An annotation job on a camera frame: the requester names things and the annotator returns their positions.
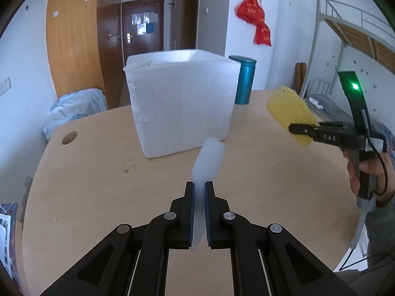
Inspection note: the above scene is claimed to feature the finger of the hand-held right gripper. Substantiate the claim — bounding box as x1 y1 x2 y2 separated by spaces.
288 123 347 145

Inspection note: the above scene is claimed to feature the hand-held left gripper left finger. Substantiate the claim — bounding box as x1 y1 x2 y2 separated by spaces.
40 181 196 296

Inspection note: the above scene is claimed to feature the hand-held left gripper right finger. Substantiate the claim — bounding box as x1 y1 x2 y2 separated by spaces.
204 181 355 296

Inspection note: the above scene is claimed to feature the yellow foam fruit net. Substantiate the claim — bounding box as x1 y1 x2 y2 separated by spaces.
267 86 321 148

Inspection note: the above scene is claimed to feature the white tissue paper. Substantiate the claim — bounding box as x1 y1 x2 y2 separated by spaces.
190 137 226 252

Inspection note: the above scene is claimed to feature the white foam box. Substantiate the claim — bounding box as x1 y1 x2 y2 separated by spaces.
123 48 241 160

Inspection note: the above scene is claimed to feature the person's right hand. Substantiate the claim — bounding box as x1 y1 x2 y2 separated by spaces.
346 152 395 208

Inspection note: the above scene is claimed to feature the grey bedding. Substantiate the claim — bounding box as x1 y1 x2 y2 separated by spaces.
309 94 354 121

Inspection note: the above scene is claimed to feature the brown rolled mat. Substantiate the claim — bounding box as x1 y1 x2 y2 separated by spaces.
295 62 307 97

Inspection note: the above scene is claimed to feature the white metal bunk bed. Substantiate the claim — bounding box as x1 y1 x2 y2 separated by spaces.
293 0 395 130

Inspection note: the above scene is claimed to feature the teal trash bin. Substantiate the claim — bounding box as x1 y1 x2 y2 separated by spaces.
229 55 257 105

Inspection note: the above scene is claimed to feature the small red bag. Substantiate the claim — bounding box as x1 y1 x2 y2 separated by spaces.
253 23 272 47

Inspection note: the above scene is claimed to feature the person's grey clothing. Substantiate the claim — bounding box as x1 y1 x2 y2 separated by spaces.
336 219 395 296

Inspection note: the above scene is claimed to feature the large red bag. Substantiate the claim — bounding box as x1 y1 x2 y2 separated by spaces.
236 0 266 25

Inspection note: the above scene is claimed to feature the dark brown door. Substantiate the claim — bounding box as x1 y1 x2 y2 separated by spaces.
121 0 165 66

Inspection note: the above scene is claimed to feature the printed box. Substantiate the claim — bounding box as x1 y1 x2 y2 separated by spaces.
0 203 19 279

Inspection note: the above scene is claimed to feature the wooden wardrobe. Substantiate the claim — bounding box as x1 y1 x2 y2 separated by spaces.
46 0 124 110

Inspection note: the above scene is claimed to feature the black cable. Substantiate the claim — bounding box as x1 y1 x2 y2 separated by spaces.
339 243 371 272

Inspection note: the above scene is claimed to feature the wooden doorway frame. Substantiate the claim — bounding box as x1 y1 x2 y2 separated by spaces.
180 0 202 50

